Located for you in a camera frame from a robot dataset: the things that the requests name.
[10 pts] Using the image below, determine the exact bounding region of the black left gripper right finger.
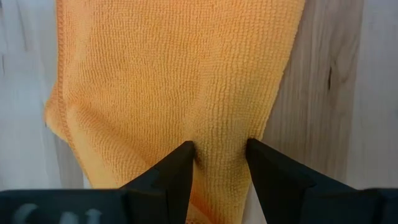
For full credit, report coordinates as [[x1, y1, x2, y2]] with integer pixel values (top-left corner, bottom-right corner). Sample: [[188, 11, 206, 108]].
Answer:
[[246, 138, 398, 224]]

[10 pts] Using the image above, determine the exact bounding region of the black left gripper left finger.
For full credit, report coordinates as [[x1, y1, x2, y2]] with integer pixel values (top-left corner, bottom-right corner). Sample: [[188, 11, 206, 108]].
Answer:
[[0, 141, 196, 224]]

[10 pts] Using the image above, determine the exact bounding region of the orange microfiber towel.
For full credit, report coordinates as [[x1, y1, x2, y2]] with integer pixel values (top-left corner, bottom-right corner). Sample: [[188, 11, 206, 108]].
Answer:
[[43, 0, 307, 224]]

